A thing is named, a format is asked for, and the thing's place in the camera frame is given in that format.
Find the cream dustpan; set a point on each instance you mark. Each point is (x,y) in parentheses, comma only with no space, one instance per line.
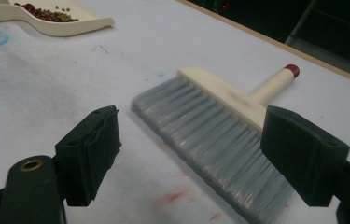
(70,28)

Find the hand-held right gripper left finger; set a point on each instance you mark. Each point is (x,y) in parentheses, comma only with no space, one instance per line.
(88,155)

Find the pile of red beans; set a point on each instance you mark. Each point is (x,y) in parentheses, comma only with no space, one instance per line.
(48,15)

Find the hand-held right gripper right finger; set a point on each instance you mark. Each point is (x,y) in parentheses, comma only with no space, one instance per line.
(303,155)

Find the wooden table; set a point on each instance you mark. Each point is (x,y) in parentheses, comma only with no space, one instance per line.
(287,48)

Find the cream brush with red cap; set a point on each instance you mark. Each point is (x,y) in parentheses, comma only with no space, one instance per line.
(200,124)

